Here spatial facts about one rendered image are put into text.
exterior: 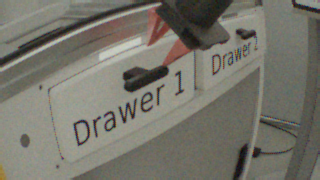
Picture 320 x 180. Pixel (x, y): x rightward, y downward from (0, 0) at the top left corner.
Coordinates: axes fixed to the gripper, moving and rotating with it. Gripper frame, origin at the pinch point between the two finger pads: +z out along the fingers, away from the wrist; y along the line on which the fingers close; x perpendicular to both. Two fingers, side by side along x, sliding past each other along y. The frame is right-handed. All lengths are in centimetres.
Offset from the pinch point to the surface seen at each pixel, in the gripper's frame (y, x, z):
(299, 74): -16, -158, 56
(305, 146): -45, -86, 39
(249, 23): 1.7, -35.0, 3.1
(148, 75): -2.3, 3.8, 0.6
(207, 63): -2.0, -14.7, 6.6
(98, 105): -1.6, 9.7, 5.0
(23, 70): 4.9, 23.1, -1.3
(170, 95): -3.6, -4.8, 8.1
